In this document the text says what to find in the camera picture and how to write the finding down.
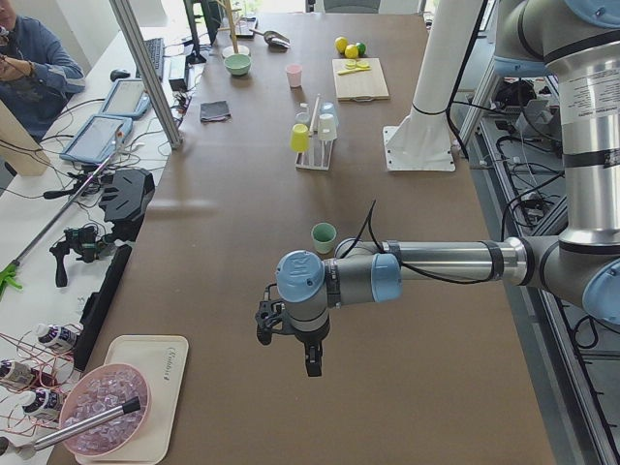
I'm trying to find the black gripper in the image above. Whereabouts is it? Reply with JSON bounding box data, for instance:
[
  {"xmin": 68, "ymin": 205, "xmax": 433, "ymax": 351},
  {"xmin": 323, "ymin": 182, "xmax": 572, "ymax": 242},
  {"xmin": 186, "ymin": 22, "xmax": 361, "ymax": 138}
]
[{"xmin": 255, "ymin": 284, "xmax": 323, "ymax": 377}]

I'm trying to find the green cup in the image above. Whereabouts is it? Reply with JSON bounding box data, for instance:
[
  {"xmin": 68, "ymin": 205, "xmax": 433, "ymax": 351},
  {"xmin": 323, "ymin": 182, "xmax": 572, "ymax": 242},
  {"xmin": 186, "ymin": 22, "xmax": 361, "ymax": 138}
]
[{"xmin": 311, "ymin": 222, "xmax": 337, "ymax": 254}]

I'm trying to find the pink cup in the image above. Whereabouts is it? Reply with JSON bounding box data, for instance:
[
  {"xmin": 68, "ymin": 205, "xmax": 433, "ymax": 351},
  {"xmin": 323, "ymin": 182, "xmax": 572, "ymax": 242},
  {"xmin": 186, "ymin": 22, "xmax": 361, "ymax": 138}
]
[{"xmin": 285, "ymin": 64, "xmax": 302, "ymax": 88}]

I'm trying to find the yellow cup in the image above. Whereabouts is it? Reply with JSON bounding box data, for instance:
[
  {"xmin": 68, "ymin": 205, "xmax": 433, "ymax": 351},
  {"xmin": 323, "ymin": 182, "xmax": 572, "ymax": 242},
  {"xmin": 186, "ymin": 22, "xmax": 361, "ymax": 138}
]
[{"xmin": 290, "ymin": 123, "xmax": 310, "ymax": 153}]

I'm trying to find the white cup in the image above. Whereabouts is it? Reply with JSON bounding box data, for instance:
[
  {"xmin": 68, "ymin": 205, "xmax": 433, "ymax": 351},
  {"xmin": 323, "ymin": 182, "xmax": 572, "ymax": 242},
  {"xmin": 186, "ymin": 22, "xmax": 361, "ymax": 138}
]
[{"xmin": 317, "ymin": 113, "xmax": 337, "ymax": 141}]

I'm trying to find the grey cup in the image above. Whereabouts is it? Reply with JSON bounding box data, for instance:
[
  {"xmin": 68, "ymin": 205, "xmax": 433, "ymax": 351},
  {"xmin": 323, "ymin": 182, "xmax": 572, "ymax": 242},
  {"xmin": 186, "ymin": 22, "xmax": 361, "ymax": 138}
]
[{"xmin": 295, "ymin": 112, "xmax": 311, "ymax": 126}]

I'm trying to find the light blue cup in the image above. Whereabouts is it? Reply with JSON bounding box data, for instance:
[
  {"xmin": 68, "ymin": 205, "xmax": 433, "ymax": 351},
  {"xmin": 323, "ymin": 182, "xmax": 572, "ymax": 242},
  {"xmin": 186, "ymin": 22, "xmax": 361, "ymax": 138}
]
[{"xmin": 320, "ymin": 102, "xmax": 336, "ymax": 117}]

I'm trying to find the cream plastic tray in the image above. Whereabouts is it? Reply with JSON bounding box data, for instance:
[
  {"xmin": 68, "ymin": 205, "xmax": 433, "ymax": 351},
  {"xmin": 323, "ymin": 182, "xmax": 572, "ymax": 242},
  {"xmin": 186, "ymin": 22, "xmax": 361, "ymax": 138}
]
[{"xmin": 75, "ymin": 335, "xmax": 189, "ymax": 464}]

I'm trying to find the pink bowl with ice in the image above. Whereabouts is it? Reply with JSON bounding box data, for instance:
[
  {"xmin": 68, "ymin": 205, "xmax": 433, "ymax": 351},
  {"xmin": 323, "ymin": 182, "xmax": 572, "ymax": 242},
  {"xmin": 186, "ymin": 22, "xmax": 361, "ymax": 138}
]
[{"xmin": 58, "ymin": 362, "xmax": 152, "ymax": 457}]

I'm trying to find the grey folded cloth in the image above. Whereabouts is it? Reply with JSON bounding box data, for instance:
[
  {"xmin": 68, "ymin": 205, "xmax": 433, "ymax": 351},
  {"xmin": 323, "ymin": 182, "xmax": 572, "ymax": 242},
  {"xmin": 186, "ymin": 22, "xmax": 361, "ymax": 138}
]
[{"xmin": 200, "ymin": 101, "xmax": 231, "ymax": 123}]

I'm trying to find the wooden cutting board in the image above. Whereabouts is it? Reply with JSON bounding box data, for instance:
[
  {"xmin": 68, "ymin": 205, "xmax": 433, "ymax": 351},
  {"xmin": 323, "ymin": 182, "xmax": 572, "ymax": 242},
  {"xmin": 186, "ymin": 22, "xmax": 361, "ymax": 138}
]
[{"xmin": 331, "ymin": 58, "xmax": 389, "ymax": 102}]

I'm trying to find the blue teach pendant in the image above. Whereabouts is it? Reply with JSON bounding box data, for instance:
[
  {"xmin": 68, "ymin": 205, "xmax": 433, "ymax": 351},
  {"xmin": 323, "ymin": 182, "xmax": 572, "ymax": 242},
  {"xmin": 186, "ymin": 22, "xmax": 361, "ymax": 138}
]
[
  {"xmin": 100, "ymin": 78, "xmax": 150, "ymax": 120},
  {"xmin": 59, "ymin": 114, "xmax": 133, "ymax": 165}
]

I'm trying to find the yellow plastic knife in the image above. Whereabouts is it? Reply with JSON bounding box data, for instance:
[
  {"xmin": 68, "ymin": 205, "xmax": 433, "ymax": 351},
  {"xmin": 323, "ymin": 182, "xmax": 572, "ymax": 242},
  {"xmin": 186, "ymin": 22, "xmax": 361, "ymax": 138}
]
[{"xmin": 337, "ymin": 67, "xmax": 371, "ymax": 76}]

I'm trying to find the green bowl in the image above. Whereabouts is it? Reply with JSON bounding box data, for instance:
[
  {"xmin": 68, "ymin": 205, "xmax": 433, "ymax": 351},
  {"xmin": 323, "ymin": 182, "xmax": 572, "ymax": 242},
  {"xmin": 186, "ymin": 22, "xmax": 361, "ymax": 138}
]
[{"xmin": 224, "ymin": 53, "xmax": 252, "ymax": 77}]

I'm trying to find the reacher grabber stick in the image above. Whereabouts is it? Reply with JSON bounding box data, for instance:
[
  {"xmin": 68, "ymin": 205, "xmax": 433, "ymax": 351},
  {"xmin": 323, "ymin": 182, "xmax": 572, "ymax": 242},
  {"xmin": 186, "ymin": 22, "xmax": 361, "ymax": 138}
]
[{"xmin": 1, "ymin": 126, "xmax": 125, "ymax": 294}]

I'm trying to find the yellow lemon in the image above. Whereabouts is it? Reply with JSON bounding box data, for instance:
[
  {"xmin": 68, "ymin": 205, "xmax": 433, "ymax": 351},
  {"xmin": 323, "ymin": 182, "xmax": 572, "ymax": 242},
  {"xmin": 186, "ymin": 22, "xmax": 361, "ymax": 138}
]
[
  {"xmin": 343, "ymin": 44, "xmax": 359, "ymax": 59},
  {"xmin": 334, "ymin": 36, "xmax": 349, "ymax": 54}
]

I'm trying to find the wooden mug tree stand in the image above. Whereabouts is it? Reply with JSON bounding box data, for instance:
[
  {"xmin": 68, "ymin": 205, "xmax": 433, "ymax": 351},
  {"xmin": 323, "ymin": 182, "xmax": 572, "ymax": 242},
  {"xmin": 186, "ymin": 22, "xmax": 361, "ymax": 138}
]
[{"xmin": 217, "ymin": 0, "xmax": 251, "ymax": 58}]

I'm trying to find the metal scoop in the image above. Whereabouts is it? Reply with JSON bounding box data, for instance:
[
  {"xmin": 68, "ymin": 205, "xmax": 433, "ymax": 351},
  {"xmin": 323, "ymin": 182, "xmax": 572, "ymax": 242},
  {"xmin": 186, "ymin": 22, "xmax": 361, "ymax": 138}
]
[{"xmin": 251, "ymin": 28, "xmax": 291, "ymax": 49}]

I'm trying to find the black keyboard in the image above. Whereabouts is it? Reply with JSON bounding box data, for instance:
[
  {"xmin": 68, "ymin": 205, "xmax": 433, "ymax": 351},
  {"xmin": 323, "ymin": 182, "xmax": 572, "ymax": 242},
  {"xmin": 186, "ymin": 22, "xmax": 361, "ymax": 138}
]
[{"xmin": 143, "ymin": 38, "xmax": 165, "ymax": 80}]

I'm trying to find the black monitor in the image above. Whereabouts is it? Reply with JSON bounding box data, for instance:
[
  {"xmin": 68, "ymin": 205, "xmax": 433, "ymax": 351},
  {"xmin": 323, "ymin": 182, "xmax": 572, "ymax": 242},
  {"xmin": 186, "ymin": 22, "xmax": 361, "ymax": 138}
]
[{"xmin": 183, "ymin": 0, "xmax": 222, "ymax": 65}]

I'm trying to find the seated person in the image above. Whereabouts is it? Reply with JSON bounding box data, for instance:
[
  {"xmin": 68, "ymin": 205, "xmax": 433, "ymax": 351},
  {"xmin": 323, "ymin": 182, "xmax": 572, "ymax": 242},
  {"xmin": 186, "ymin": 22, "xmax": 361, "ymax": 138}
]
[{"xmin": 1, "ymin": 1, "xmax": 85, "ymax": 141}]

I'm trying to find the white wire cup holder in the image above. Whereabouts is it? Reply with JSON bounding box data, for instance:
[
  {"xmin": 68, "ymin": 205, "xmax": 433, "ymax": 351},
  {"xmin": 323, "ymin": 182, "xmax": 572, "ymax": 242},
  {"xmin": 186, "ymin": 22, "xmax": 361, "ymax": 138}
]
[{"xmin": 295, "ymin": 94, "xmax": 336, "ymax": 171}]

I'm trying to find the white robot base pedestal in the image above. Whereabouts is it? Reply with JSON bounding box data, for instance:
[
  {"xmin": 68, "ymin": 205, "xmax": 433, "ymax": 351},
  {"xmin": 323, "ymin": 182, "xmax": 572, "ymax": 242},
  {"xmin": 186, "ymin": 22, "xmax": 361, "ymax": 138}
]
[{"xmin": 384, "ymin": 0, "xmax": 486, "ymax": 171}]

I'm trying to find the aluminium frame post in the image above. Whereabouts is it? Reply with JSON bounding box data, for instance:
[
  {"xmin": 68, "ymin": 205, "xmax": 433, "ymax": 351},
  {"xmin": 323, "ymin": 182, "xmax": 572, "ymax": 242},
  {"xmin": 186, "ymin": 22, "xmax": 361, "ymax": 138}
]
[{"xmin": 109, "ymin": 0, "xmax": 183, "ymax": 150}]

